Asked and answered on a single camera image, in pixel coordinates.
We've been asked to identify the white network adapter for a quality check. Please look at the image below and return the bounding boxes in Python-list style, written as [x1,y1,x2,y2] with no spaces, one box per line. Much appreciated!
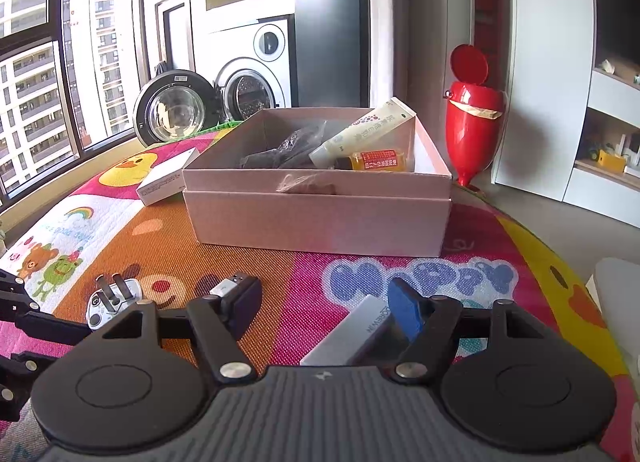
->
[300,295,396,368]

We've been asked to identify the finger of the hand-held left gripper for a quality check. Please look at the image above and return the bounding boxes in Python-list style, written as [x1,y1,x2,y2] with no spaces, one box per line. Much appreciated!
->
[0,268,91,345]
[0,351,58,423]

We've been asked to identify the small white box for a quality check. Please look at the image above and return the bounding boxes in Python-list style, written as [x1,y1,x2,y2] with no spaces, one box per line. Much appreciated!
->
[136,147,200,206]

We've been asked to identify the large window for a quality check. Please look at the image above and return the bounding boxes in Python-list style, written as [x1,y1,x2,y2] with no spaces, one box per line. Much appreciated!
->
[0,0,146,208]

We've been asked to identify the red trash bin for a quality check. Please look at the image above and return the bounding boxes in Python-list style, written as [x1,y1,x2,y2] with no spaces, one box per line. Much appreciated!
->
[444,44,510,188]

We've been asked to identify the plastic bag with cable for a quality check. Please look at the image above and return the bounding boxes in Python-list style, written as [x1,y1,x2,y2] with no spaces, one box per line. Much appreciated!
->
[239,119,331,170]

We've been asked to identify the dark grey cabinet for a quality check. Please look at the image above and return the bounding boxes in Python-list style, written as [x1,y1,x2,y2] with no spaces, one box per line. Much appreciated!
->
[294,0,371,109]

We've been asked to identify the white television cabinet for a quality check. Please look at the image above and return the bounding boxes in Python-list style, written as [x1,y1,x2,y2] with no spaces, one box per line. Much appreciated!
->
[492,0,640,228]

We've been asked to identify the white plastic object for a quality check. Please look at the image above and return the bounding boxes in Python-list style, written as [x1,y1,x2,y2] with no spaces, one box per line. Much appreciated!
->
[585,257,640,343]

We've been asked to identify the round washing machine door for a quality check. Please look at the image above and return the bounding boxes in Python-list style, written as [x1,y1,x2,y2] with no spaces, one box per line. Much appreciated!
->
[132,70,223,148]

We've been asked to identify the dark framed door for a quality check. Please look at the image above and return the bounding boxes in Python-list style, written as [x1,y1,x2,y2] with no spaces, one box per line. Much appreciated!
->
[154,0,193,80]

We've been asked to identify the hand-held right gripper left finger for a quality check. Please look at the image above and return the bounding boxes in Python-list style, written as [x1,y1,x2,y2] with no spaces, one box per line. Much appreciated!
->
[100,275,263,385]

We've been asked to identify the white plug adapter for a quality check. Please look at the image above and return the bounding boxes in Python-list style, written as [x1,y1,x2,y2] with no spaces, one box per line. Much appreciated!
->
[86,276,143,330]

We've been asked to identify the pink cardboard box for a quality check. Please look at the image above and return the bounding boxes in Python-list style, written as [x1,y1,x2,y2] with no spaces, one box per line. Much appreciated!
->
[181,107,453,259]

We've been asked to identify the white cream tube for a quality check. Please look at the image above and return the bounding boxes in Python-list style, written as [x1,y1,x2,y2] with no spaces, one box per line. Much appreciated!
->
[307,96,418,168]

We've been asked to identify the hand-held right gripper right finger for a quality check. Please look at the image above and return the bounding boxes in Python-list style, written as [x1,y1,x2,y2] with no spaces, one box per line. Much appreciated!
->
[387,277,546,385]

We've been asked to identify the yellow toy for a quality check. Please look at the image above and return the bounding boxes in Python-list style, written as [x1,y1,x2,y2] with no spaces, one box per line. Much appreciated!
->
[597,149,628,173]

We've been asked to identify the silver washing machine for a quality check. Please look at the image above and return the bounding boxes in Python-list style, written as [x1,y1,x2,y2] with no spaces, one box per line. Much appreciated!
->
[206,15,293,130]

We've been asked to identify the colourful cartoon play mat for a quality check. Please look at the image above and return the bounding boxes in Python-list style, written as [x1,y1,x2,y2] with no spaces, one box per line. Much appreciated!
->
[0,119,631,462]

